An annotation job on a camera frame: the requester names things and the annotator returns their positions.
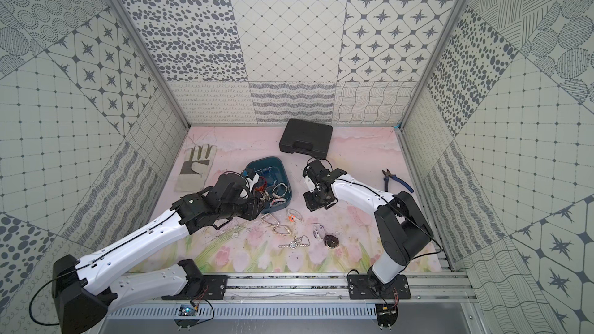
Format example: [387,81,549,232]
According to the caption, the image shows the dark brown watch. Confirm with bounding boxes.
[323,234,340,249]

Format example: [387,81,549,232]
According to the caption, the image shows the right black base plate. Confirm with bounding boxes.
[346,274,411,300]

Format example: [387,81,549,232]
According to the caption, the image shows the beige triangular watch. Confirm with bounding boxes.
[271,183,289,199]

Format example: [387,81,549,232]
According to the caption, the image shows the red watch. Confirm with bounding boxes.
[254,176,268,191]

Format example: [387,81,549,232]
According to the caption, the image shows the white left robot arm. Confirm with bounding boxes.
[47,173,262,333]

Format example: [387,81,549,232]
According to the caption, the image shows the pink white watch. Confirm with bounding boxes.
[270,198,287,207]

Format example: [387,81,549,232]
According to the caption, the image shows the blue handled pliers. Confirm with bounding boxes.
[382,169,414,193]

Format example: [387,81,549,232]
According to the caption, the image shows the blue watch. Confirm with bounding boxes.
[258,163,278,175]

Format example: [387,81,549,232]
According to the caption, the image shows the aluminium rail frame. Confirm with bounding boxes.
[133,243,477,303]

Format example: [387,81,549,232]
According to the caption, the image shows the black plastic tool case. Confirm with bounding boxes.
[278,118,334,159]

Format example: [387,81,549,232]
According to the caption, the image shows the silver rhinestone watch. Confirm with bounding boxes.
[278,235,311,250]

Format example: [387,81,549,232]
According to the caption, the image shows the beige watch upper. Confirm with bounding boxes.
[261,213,280,227]

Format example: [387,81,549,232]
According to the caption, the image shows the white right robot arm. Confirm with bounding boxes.
[303,159,435,286]

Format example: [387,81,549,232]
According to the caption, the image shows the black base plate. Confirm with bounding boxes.
[346,274,411,300]
[161,275,229,301]

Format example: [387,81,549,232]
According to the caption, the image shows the orange white digital watch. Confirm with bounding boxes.
[287,209,303,223]

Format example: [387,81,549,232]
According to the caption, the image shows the teal storage box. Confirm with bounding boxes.
[246,156,292,215]

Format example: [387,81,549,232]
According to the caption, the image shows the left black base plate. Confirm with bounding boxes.
[161,275,229,301]

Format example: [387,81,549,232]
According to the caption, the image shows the beige watch lower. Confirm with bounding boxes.
[272,225,292,236]

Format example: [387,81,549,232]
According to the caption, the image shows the white slotted cable duct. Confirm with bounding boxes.
[108,302,376,319]

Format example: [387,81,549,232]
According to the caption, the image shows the grey white work glove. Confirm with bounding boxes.
[175,144,217,193]

